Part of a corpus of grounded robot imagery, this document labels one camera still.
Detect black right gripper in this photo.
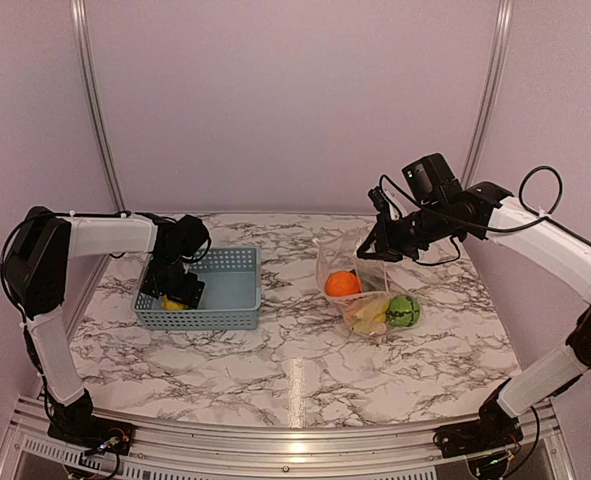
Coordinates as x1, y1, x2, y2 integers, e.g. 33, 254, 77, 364
356, 200, 452, 262

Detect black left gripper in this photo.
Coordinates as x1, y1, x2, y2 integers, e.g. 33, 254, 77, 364
140, 252, 204, 308

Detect yellow toy lemon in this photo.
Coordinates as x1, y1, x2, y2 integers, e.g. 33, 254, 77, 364
161, 295, 188, 311

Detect clear zip top bag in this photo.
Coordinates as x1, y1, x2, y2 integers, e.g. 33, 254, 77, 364
314, 227, 421, 337

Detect orange toy fruit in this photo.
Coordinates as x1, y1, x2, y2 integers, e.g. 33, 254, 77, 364
324, 271, 361, 297

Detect yellow toy bananas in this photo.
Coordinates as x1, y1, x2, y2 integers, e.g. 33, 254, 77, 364
346, 297, 390, 336

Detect green toy pepper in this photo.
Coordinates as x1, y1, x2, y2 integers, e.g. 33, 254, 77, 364
356, 270, 379, 292

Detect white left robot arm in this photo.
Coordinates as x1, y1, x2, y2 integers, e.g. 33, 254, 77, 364
0, 206, 212, 445

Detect grey plastic basket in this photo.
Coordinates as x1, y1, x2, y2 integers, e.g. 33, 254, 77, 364
131, 246, 261, 331

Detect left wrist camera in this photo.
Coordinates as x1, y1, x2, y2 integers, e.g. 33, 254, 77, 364
166, 215, 212, 263

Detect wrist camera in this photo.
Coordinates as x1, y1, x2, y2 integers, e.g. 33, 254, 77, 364
166, 215, 212, 263
367, 152, 464, 211

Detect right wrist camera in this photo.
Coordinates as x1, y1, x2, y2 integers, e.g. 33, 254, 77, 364
367, 152, 464, 211

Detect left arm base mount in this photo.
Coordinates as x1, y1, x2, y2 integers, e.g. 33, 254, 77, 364
48, 416, 135, 455

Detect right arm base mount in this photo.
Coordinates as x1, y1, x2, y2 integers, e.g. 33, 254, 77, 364
433, 420, 523, 458

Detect aluminium front rail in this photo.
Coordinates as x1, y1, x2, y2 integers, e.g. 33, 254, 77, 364
0, 394, 579, 480

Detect right aluminium frame post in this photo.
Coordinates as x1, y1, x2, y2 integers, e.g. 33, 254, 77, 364
462, 0, 514, 187

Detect aluminium frame post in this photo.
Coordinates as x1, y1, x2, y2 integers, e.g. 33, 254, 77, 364
70, 0, 126, 210
462, 0, 514, 187

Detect left aluminium frame post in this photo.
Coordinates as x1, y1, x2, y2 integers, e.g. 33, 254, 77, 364
70, 0, 126, 210

